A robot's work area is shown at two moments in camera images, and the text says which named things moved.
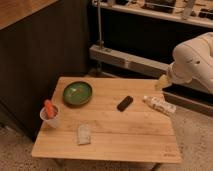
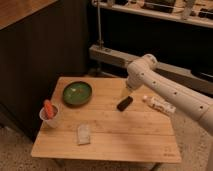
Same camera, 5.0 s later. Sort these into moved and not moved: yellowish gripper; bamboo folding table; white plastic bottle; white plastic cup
Moved: yellowish gripper
Not moved: white plastic bottle; bamboo folding table; white plastic cup
